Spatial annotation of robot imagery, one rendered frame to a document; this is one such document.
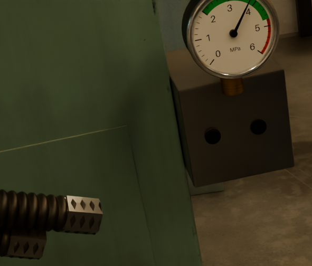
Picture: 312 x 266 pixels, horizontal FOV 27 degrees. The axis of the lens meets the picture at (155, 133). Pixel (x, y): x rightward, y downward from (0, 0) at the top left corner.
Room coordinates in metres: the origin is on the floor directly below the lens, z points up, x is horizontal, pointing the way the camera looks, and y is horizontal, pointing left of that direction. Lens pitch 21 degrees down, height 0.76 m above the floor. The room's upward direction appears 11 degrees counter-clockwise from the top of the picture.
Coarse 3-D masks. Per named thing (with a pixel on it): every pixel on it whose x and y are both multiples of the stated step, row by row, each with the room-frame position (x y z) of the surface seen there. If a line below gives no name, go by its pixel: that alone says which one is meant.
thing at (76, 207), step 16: (0, 192) 0.38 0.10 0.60; (0, 208) 0.37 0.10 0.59; (16, 208) 0.38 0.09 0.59; (32, 208) 0.38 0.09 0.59; (48, 208) 0.38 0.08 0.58; (64, 208) 0.39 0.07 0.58; (80, 208) 0.39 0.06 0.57; (96, 208) 0.39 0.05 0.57; (0, 224) 0.37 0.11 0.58; (16, 224) 0.38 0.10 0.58; (32, 224) 0.38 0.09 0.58; (48, 224) 0.38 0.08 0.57; (64, 224) 0.38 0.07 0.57; (80, 224) 0.39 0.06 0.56; (96, 224) 0.39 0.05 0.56; (0, 240) 0.38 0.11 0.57; (16, 240) 0.38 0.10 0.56; (32, 240) 0.39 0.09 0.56; (16, 256) 0.39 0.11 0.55; (32, 256) 0.39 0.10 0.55
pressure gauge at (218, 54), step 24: (192, 0) 0.45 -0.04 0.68; (216, 0) 0.43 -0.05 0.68; (240, 0) 0.43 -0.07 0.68; (264, 0) 0.43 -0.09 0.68; (192, 24) 0.43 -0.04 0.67; (216, 24) 0.43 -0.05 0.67; (240, 24) 0.43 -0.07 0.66; (264, 24) 0.43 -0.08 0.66; (192, 48) 0.43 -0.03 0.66; (216, 48) 0.43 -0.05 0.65; (240, 48) 0.43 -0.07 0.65; (264, 48) 0.43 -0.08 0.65; (216, 72) 0.43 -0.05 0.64; (240, 72) 0.43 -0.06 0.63
